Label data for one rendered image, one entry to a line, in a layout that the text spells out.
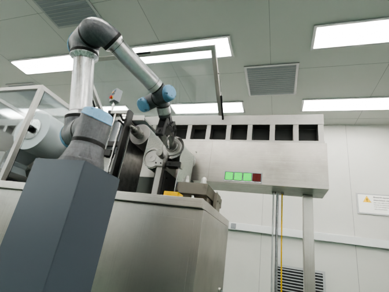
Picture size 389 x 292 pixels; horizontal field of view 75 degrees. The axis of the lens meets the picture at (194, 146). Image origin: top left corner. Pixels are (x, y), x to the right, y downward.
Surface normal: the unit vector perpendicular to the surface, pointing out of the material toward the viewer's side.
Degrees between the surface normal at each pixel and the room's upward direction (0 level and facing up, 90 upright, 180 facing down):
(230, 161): 90
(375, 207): 90
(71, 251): 90
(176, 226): 90
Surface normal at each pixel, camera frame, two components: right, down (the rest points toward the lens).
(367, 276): -0.28, -0.40
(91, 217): 0.95, 0.03
